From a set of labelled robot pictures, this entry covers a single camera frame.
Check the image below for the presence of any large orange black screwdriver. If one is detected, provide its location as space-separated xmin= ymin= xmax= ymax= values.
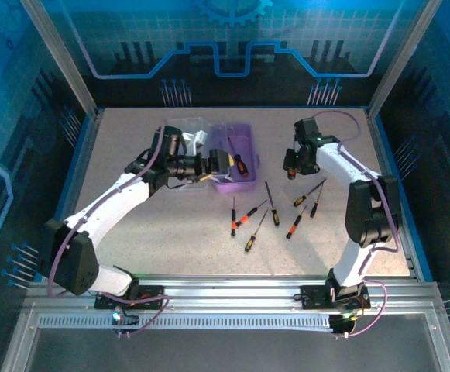
xmin=226 ymin=136 xmax=249 ymax=178

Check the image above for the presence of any small yellow black screwdriver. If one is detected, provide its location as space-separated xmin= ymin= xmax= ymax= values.
xmin=243 ymin=208 xmax=270 ymax=253
xmin=263 ymin=181 xmax=281 ymax=228
xmin=292 ymin=177 xmax=328 ymax=208

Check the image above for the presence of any small dark handle screwdriver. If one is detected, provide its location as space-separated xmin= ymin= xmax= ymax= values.
xmin=309 ymin=184 xmax=325 ymax=219

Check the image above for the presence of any clear plastic box lid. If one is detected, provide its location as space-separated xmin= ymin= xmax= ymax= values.
xmin=164 ymin=115 xmax=215 ymax=194

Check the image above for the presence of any purple plastic tool box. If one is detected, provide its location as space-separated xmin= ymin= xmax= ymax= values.
xmin=208 ymin=122 xmax=260 ymax=194

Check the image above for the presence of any blue table edge strip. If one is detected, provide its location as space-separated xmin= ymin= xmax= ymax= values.
xmin=34 ymin=110 xmax=104 ymax=282
xmin=371 ymin=110 xmax=435 ymax=282

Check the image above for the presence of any black controller board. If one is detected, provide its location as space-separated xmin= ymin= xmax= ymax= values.
xmin=329 ymin=313 xmax=359 ymax=340
xmin=110 ymin=308 xmax=140 ymax=338

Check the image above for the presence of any grey metal sheet panel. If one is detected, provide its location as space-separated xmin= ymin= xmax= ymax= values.
xmin=26 ymin=329 xmax=442 ymax=372

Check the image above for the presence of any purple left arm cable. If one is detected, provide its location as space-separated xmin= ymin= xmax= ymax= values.
xmin=46 ymin=122 xmax=171 ymax=340

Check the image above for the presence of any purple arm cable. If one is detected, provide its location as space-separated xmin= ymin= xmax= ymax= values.
xmin=46 ymin=122 xmax=171 ymax=340
xmin=311 ymin=110 xmax=402 ymax=340

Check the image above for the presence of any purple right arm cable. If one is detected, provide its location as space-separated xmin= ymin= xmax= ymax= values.
xmin=311 ymin=110 xmax=402 ymax=340

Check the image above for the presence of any blue printed enclosure panel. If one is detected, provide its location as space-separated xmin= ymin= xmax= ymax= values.
xmin=0 ymin=0 xmax=94 ymax=372
xmin=40 ymin=0 xmax=423 ymax=108
xmin=379 ymin=0 xmax=450 ymax=350

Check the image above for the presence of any aluminium mounting rail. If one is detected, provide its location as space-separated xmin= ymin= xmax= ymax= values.
xmin=25 ymin=274 xmax=442 ymax=313

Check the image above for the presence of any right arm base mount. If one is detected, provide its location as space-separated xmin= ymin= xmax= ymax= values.
xmin=300 ymin=284 xmax=372 ymax=311

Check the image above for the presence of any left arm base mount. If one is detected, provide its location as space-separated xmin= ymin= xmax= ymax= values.
xmin=94 ymin=284 xmax=167 ymax=311

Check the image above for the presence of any aluminium frame post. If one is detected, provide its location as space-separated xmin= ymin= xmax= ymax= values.
xmin=21 ymin=0 xmax=104 ymax=119
xmin=366 ymin=0 xmax=445 ymax=119

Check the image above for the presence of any slotted grey cable duct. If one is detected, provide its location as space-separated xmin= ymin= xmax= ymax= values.
xmin=38 ymin=312 xmax=336 ymax=331

